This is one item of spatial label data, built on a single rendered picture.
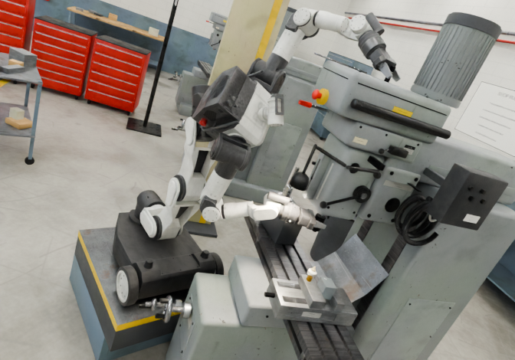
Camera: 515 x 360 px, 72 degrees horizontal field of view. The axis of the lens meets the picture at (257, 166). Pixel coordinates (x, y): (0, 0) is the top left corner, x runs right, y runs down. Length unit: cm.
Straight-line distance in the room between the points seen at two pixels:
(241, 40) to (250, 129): 161
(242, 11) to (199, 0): 729
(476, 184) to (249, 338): 112
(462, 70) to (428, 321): 120
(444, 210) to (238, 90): 89
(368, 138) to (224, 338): 104
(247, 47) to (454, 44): 183
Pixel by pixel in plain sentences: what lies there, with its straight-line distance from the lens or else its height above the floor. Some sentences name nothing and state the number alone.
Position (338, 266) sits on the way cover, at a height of 96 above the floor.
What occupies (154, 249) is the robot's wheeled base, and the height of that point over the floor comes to 57.
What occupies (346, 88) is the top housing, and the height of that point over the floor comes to 183.
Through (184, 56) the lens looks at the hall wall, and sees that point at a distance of 1035.
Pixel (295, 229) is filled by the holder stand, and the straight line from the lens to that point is 189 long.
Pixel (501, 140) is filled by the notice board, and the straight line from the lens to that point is 638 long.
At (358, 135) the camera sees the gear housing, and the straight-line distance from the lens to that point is 137.
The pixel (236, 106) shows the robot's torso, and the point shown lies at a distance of 145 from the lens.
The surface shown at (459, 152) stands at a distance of 171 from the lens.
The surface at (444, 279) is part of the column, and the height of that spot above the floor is 118.
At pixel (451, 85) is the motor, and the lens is 158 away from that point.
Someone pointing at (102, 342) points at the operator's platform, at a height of 16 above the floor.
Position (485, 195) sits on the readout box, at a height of 166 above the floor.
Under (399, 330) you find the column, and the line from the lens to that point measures 202.
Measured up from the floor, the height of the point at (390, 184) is 153.
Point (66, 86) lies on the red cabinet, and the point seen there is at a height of 18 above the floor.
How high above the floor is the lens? 191
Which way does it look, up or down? 20 degrees down
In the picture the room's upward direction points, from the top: 21 degrees clockwise
